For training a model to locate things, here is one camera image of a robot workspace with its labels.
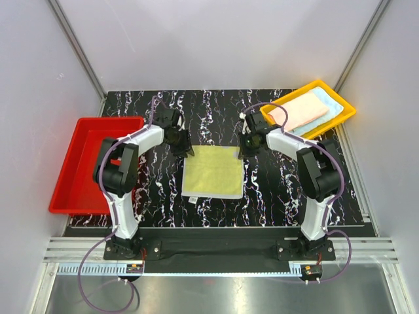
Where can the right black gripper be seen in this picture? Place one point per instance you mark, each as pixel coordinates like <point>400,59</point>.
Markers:
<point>243,152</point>

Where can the red plastic bin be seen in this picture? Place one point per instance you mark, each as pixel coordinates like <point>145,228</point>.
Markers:
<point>76,193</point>

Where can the olive yellow towel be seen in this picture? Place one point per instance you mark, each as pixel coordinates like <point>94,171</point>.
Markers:
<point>213,172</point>

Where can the right aluminium frame post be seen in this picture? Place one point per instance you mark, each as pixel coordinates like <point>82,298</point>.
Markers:
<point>365,37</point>

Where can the white slotted cable duct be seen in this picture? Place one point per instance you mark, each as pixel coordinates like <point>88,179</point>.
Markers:
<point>106,269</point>

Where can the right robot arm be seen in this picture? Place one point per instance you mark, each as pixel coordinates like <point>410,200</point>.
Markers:
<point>320,175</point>

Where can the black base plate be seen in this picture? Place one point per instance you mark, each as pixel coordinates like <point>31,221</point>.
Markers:
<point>251,250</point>

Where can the aluminium frame post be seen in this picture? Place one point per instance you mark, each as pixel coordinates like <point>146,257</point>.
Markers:
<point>79,52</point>
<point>365,37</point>

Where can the pink towel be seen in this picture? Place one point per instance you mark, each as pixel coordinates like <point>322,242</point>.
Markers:
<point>300,111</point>

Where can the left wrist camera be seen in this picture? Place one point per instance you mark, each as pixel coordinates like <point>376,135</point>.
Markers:
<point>181,122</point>

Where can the light blue towel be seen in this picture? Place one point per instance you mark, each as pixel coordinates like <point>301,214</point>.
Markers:
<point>323,123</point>

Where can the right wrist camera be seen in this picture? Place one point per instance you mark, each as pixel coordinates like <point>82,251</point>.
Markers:
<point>245,127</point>

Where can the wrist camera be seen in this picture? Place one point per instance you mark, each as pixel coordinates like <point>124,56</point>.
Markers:
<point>181,122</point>
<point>245,127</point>

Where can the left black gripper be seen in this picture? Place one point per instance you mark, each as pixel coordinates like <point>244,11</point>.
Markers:
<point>185,148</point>

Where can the yellow plastic tray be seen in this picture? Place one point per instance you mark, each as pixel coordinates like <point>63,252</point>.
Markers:
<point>349,110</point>

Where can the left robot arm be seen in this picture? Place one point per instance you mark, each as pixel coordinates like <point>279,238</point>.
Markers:
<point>116,175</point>

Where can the left aluminium frame post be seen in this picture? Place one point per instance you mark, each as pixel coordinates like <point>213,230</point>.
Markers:
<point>79,52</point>

